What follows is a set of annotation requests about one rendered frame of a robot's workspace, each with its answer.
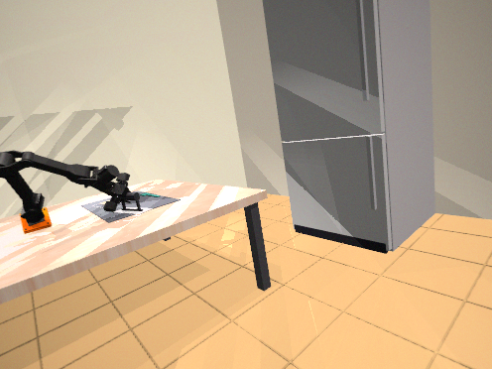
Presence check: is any grey rectangular mat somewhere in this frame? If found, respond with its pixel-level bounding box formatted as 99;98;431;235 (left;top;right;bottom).
82;190;180;223

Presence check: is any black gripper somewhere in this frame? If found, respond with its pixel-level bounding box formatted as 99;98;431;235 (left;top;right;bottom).
100;173;131;212

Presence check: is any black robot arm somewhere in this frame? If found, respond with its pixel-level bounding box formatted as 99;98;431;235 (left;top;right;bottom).
0;151;129;226

